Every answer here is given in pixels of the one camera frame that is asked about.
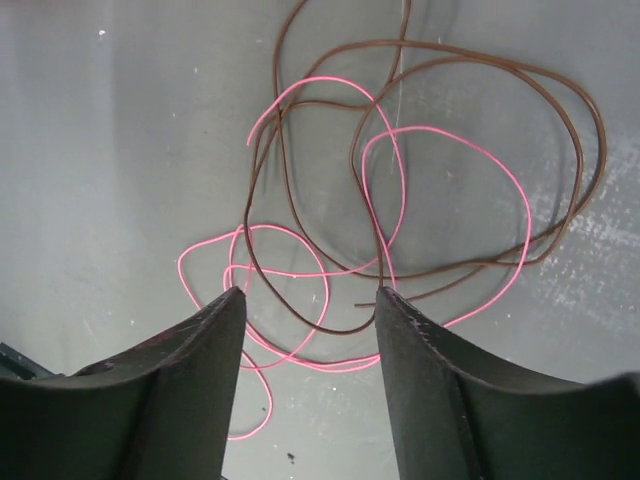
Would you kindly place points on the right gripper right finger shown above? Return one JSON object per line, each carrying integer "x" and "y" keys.
{"x": 458, "y": 411}

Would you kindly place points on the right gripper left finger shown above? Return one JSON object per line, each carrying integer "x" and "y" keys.
{"x": 159, "y": 410}

